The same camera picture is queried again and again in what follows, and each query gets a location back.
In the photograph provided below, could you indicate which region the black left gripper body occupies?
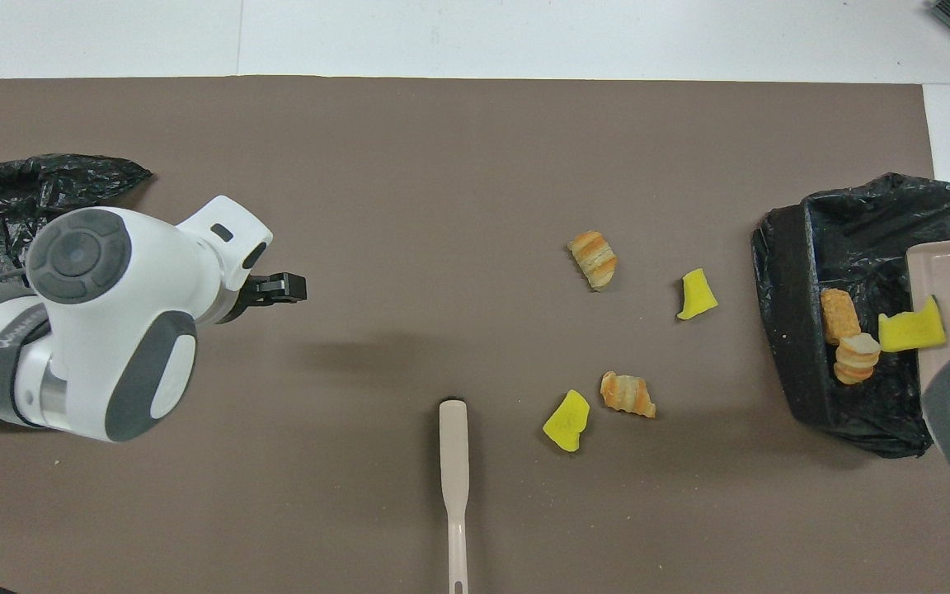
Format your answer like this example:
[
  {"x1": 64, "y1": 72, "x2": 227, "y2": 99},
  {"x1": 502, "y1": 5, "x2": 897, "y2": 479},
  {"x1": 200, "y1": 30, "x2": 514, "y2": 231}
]
[{"x1": 232, "y1": 274, "x2": 285, "y2": 323}]

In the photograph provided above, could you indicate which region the large striped toy croissant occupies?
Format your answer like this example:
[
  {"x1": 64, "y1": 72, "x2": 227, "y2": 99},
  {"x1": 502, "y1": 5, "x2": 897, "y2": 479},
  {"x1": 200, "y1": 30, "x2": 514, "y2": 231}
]
[{"x1": 567, "y1": 230, "x2": 618, "y2": 292}]

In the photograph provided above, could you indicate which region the large yellow sponge piece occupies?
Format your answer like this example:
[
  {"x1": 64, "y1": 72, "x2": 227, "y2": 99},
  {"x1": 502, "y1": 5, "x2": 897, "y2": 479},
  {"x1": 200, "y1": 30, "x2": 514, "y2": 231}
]
[{"x1": 542, "y1": 389, "x2": 591, "y2": 453}]

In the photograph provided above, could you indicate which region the small striped toy croissant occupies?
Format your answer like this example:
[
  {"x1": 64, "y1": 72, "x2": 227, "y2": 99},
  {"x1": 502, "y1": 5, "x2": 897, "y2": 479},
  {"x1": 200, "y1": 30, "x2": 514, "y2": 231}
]
[{"x1": 600, "y1": 370, "x2": 657, "y2": 419}]

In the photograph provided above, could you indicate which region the small yellow sponge piece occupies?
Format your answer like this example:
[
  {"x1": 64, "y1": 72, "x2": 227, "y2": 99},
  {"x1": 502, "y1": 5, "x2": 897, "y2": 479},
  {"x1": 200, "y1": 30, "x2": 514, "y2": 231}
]
[{"x1": 676, "y1": 267, "x2": 720, "y2": 321}]

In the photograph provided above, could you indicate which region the brown toy nugget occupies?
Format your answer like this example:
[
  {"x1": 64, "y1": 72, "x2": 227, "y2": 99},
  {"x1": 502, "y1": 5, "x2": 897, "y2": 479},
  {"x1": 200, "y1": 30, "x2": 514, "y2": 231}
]
[{"x1": 820, "y1": 288, "x2": 862, "y2": 346}]

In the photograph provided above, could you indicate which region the pale toy dumpling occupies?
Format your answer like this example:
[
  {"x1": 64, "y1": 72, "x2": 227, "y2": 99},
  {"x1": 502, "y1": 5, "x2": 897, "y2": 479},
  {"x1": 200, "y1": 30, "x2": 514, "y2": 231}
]
[{"x1": 833, "y1": 332, "x2": 882, "y2": 386}]

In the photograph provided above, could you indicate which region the notched yellow sponge piece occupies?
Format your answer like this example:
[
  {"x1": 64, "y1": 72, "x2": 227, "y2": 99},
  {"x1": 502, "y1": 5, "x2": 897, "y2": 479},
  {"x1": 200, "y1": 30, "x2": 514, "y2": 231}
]
[{"x1": 877, "y1": 295, "x2": 948, "y2": 354}]

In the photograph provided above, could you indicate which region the brown table mat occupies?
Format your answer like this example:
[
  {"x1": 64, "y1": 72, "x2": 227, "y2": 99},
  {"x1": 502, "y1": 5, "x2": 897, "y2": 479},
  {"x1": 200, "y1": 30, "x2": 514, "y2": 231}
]
[{"x1": 0, "y1": 76, "x2": 950, "y2": 594}]

